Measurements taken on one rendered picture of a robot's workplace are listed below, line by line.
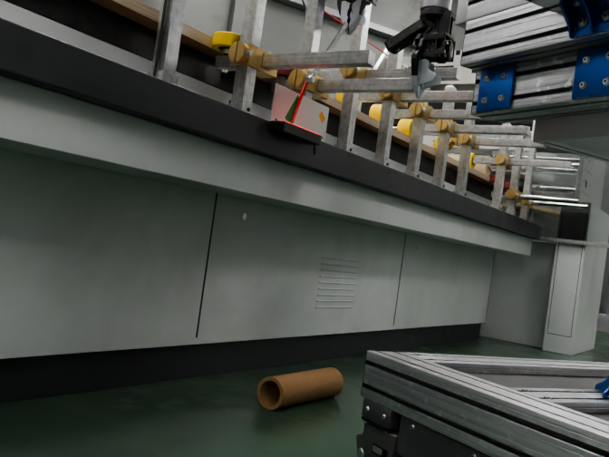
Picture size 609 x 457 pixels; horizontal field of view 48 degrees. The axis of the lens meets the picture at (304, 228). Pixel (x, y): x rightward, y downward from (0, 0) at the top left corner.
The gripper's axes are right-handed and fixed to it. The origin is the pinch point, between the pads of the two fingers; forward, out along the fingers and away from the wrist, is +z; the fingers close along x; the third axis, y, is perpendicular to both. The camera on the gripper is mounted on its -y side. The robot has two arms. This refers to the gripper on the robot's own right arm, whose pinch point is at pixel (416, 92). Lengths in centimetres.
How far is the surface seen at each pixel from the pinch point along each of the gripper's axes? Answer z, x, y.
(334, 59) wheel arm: -0.7, -26.5, -8.3
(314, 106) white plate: 3.9, -1.8, -28.5
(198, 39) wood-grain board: -5, -31, -45
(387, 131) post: 1, 44, -29
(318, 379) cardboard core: 76, 4, -19
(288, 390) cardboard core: 77, -11, -18
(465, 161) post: -2, 119, -30
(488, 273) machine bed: 43, 235, -51
